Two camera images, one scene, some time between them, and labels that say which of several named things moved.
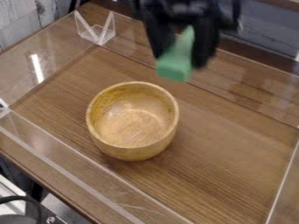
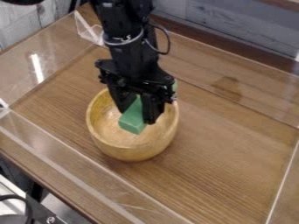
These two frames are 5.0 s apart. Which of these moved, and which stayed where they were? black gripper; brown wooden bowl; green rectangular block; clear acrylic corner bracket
Moved: green rectangular block; black gripper
Stayed: clear acrylic corner bracket; brown wooden bowl
